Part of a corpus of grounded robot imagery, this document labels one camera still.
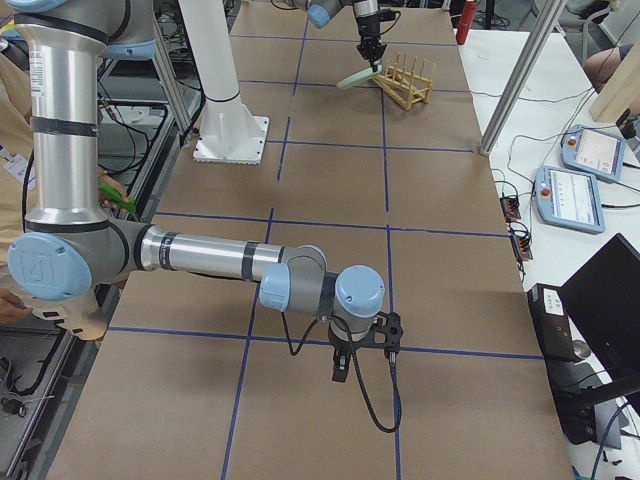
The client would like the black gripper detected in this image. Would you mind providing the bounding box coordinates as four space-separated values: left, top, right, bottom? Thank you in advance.
356 13 386 75
328 322 376 383

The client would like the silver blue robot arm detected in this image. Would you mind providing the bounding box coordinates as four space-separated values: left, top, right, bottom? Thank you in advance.
283 0 396 73
8 1 401 382

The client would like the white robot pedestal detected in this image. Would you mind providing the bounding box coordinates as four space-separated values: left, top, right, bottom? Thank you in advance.
179 0 269 165

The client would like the light green plate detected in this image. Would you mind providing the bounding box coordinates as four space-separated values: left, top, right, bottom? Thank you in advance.
336 67 381 90

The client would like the wooden dish rack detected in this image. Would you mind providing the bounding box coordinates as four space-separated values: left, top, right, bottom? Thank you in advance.
372 52 437 111

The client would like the orange black connector block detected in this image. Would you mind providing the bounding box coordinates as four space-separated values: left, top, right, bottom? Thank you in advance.
496 180 521 221

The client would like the wooden beam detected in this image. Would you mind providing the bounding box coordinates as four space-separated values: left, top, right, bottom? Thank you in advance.
585 35 639 127

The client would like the red cylinder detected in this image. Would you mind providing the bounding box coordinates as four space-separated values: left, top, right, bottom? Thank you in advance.
456 0 478 45

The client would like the far teach pendant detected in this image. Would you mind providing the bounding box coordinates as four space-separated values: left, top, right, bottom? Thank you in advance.
561 124 624 183

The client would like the teach pendant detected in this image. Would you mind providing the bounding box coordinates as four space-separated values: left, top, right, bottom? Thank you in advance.
561 124 624 183
533 166 605 234

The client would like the near teach pendant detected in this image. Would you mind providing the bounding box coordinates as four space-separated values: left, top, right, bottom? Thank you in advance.
533 166 605 234

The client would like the person in beige clothes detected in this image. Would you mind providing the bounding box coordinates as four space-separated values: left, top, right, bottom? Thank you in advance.
1 56 107 341

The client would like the aluminium frame post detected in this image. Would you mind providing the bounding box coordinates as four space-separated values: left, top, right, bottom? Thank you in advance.
479 0 566 156

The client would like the black camera cable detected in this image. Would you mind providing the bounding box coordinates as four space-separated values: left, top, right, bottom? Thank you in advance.
281 309 404 433

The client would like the black monitor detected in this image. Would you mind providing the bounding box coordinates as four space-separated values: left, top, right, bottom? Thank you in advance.
559 233 639 379

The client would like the black computer box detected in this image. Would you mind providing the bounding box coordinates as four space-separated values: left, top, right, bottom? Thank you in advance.
527 283 627 449

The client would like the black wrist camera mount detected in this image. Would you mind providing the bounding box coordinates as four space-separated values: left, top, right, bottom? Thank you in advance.
372 312 404 356

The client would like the green tool in hand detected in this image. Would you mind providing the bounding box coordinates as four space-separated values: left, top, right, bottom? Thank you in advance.
99 183 136 214

